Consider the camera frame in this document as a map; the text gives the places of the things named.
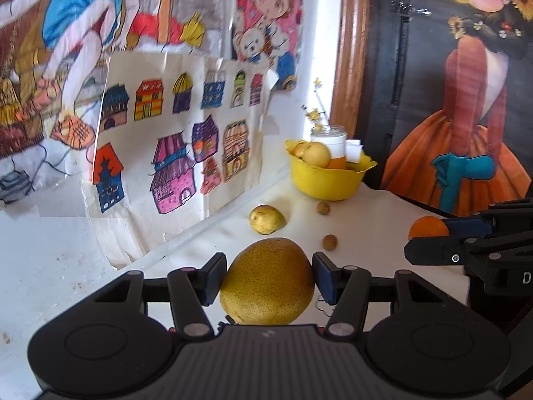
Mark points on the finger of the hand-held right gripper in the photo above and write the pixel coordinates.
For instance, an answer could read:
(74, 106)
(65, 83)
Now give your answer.
(433, 252)
(470, 226)

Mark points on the small yellow pear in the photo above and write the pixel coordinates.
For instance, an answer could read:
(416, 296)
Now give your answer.
(266, 220)

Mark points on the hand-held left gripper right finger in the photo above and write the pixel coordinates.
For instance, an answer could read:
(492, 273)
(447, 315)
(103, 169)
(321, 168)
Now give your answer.
(324, 277)

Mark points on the large yellow pear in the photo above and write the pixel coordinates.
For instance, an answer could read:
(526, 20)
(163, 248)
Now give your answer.
(266, 279)

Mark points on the white jar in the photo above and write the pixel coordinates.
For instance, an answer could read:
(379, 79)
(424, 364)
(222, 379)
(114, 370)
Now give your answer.
(331, 141)

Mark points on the orange dress girl poster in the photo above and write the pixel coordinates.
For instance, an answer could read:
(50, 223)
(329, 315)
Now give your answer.
(470, 91)

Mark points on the orange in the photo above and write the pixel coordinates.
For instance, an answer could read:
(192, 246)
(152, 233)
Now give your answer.
(427, 227)

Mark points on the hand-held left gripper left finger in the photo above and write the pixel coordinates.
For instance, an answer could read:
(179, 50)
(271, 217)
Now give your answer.
(214, 279)

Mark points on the yellow plastic bowl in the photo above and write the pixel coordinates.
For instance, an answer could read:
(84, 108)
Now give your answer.
(324, 183)

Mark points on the colourful houses drawing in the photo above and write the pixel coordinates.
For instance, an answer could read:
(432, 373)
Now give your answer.
(175, 154)

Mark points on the yellow flower sprig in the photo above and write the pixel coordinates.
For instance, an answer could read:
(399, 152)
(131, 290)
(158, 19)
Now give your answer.
(316, 114)

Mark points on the wooden frame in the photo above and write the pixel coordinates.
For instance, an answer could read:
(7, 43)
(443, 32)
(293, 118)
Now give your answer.
(349, 50)

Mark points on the white paper roll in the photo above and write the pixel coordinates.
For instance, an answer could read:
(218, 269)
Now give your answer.
(354, 150)

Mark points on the girl with bear drawing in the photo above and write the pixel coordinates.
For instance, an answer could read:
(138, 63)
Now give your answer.
(270, 21)

